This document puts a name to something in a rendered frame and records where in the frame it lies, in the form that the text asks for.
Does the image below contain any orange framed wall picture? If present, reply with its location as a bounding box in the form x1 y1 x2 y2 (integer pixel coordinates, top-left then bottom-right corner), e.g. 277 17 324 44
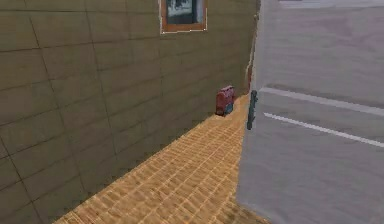
159 0 208 35

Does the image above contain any dark fridge handle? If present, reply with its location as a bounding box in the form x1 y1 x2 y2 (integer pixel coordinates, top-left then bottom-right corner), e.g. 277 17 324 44
246 89 259 131

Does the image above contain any red box with blue patch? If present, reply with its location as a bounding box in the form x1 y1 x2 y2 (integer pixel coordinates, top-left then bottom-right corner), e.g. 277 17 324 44
214 85 236 117

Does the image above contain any grey fridge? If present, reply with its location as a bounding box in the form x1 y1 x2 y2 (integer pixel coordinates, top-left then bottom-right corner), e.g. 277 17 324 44
235 0 384 224

